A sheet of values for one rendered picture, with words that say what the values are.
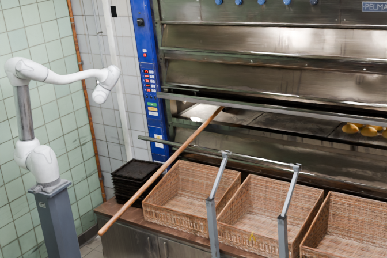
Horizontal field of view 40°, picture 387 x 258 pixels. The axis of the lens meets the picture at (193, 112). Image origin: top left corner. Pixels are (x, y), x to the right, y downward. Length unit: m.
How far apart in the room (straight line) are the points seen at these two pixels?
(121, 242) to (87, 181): 0.84
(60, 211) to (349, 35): 2.11
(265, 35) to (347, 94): 0.62
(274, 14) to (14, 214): 2.42
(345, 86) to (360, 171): 0.54
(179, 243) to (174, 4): 1.62
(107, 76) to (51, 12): 0.86
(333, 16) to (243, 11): 0.59
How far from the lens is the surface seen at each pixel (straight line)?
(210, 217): 3.29
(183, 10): 3.65
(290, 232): 3.56
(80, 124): 4.53
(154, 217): 3.77
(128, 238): 4.00
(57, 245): 3.74
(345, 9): 3.11
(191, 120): 3.85
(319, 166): 3.46
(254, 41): 3.38
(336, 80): 3.23
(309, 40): 3.22
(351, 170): 3.40
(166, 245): 3.75
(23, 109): 3.60
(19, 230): 4.35
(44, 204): 3.61
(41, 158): 3.50
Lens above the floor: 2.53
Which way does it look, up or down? 20 degrees down
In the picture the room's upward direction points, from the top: 6 degrees counter-clockwise
